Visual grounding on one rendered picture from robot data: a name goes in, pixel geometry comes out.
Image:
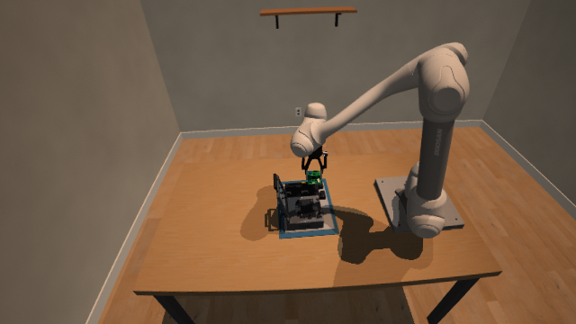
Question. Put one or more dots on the green circuit board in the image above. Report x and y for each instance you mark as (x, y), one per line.
(314, 177)

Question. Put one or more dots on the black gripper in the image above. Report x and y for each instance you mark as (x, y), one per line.
(316, 155)

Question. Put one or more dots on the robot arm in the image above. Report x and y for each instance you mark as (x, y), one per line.
(443, 87)

